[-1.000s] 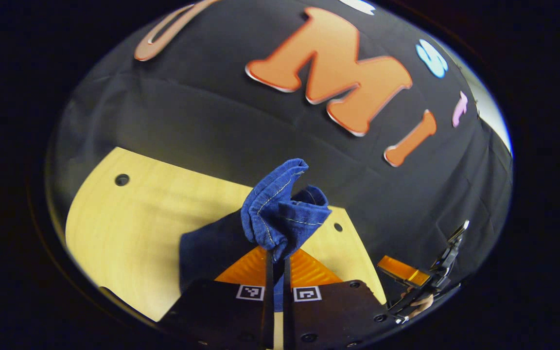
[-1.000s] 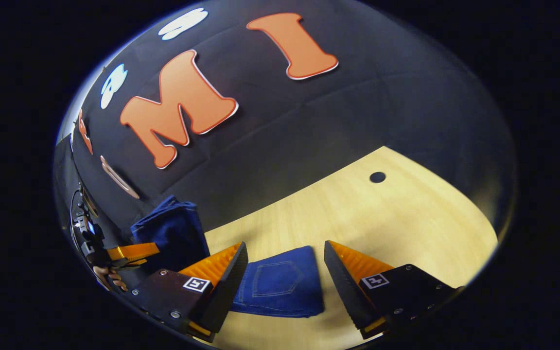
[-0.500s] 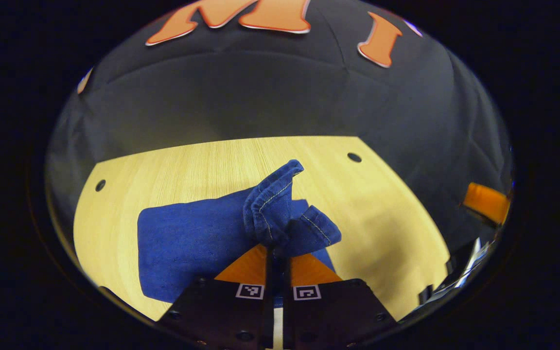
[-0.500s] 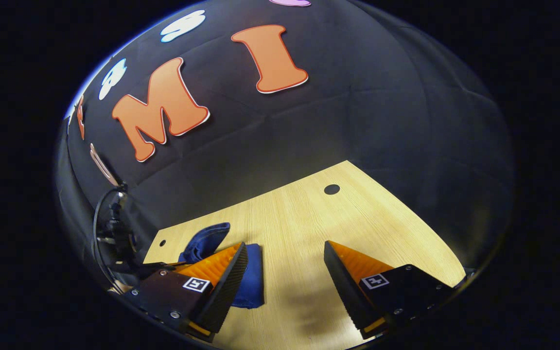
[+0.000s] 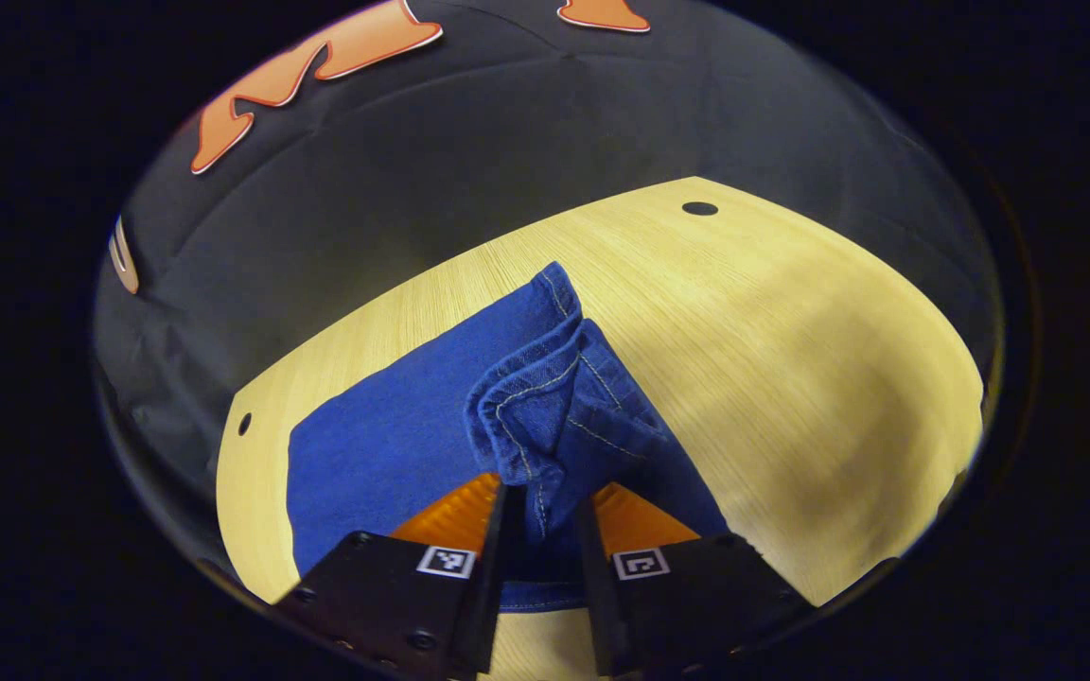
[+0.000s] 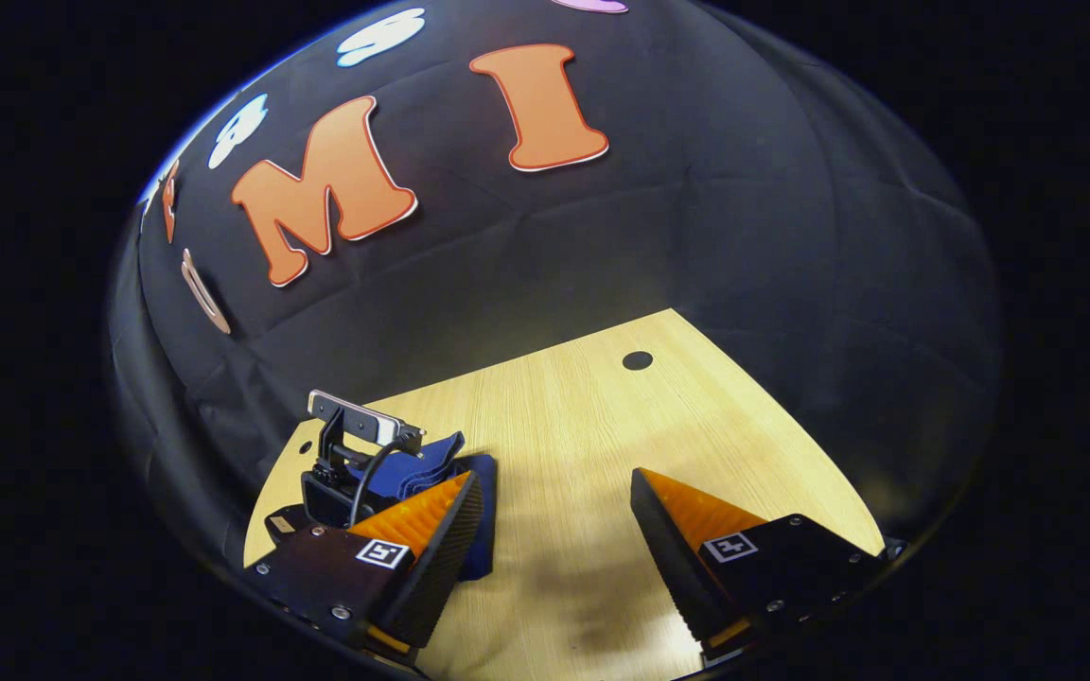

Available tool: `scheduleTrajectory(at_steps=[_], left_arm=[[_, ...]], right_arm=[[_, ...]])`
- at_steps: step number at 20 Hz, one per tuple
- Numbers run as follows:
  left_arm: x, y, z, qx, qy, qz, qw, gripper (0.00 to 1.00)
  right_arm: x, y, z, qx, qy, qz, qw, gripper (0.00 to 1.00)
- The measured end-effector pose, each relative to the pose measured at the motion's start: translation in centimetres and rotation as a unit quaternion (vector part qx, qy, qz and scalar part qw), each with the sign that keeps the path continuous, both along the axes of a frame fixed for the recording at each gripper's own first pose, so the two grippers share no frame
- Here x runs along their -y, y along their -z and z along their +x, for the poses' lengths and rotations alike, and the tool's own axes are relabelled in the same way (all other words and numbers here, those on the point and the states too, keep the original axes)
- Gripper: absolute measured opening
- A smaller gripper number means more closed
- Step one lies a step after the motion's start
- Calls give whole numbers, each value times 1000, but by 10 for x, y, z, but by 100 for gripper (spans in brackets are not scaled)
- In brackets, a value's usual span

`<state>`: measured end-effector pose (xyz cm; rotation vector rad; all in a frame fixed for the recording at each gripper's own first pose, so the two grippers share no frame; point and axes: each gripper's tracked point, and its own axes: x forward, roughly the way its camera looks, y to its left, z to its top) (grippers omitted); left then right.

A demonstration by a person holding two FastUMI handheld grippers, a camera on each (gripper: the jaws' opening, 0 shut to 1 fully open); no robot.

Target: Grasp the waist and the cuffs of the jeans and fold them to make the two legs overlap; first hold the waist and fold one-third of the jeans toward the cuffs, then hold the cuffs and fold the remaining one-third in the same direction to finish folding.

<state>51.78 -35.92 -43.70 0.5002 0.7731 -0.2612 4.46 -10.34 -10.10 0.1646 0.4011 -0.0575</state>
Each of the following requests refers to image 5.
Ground blue denim jeans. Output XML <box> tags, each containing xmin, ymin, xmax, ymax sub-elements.
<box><xmin>286</xmin><ymin>261</ymin><xmax>730</xmax><ymax>614</ymax></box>

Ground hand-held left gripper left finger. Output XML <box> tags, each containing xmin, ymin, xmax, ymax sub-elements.
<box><xmin>272</xmin><ymin>471</ymin><xmax>527</xmax><ymax>681</ymax></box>

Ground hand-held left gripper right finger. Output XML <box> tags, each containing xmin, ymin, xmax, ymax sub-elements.
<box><xmin>575</xmin><ymin>480</ymin><xmax>816</xmax><ymax>680</ymax></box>

